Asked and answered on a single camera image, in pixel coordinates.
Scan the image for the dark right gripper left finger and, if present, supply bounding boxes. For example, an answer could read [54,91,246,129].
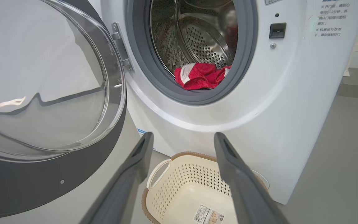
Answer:
[80,132,154,224]

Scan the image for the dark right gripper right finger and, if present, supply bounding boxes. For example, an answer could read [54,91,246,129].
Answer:
[214,132,290,224]

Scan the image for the black glass washer door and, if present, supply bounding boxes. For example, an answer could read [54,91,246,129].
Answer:
[0,0,127,221]

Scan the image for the red and white garment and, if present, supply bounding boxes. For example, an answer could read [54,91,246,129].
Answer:
[174,63,232,91]

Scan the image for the white printed product label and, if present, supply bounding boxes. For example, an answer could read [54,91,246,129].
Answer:
[193,204,225,224]

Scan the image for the cream basket with brown rim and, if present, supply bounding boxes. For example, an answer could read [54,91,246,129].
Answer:
[141,152,269,224]

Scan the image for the white front-load washing machine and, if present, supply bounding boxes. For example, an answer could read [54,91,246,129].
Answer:
[87,0,358,206]

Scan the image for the metal door hinge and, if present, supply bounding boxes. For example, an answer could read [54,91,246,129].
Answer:
[111,22,134,73]

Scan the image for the stainless steel washing machine drum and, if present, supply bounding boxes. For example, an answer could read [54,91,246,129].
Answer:
[149,0,238,78]

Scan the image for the printed instruction text sticker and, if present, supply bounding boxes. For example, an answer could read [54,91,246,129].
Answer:
[314,0,352,38]

